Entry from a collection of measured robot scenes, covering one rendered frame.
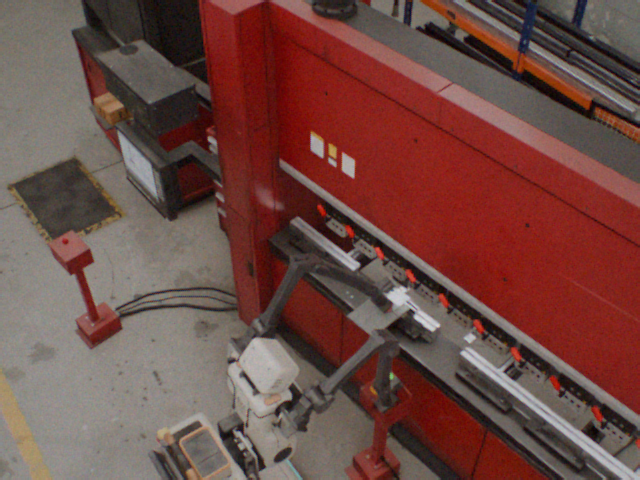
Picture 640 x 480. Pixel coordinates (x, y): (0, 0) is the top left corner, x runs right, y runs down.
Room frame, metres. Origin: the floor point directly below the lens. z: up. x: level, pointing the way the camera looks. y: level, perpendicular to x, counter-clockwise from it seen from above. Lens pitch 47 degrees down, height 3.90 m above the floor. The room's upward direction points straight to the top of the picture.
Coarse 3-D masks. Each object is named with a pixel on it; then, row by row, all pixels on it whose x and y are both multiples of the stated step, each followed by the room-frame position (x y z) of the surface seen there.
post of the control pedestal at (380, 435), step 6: (378, 426) 1.95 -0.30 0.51; (378, 432) 1.94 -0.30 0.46; (384, 432) 1.95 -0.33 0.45; (378, 438) 1.94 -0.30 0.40; (384, 438) 1.95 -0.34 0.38; (372, 444) 1.97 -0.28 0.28; (378, 444) 1.94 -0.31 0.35; (384, 444) 1.95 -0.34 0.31; (372, 450) 1.97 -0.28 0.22; (378, 450) 1.93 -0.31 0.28; (384, 450) 1.96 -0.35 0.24; (372, 456) 1.97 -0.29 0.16; (378, 456) 1.94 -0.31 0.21; (378, 462) 1.94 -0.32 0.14
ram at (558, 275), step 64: (320, 64) 2.77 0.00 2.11; (320, 128) 2.77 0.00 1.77; (384, 128) 2.49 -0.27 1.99; (320, 192) 2.77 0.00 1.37; (384, 192) 2.47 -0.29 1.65; (448, 192) 2.22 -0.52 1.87; (512, 192) 2.02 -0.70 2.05; (448, 256) 2.18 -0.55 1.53; (512, 256) 1.97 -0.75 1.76; (576, 256) 1.80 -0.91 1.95; (512, 320) 1.92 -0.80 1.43; (576, 320) 1.74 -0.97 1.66
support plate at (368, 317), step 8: (368, 304) 2.35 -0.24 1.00; (352, 312) 2.30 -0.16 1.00; (360, 312) 2.30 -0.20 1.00; (368, 312) 2.30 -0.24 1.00; (376, 312) 2.30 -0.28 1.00; (400, 312) 2.30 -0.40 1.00; (352, 320) 2.25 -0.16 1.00; (360, 320) 2.25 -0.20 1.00; (368, 320) 2.25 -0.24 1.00; (376, 320) 2.25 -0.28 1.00; (384, 320) 2.25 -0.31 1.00; (392, 320) 2.25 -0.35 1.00; (368, 328) 2.20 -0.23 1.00; (376, 328) 2.20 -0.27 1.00; (384, 328) 2.20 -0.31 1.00
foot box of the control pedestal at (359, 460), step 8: (368, 448) 2.03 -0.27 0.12; (360, 456) 1.99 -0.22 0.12; (392, 456) 1.99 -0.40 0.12; (352, 464) 1.99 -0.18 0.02; (360, 464) 1.94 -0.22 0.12; (368, 464) 1.94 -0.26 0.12; (392, 464) 1.94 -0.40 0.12; (352, 472) 1.95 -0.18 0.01; (360, 472) 1.93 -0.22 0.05; (368, 472) 1.89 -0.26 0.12; (376, 472) 1.89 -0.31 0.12; (384, 472) 1.89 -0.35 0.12; (392, 472) 1.92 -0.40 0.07
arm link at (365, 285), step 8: (328, 264) 2.19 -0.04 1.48; (320, 272) 2.13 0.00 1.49; (328, 272) 2.16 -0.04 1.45; (336, 272) 2.19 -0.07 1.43; (344, 272) 2.21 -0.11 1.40; (336, 280) 2.18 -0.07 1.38; (344, 280) 2.19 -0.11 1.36; (352, 280) 2.21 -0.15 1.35; (360, 280) 2.23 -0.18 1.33; (368, 280) 2.28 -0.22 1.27; (360, 288) 2.22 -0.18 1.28; (368, 288) 2.23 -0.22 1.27; (376, 288) 2.24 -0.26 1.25
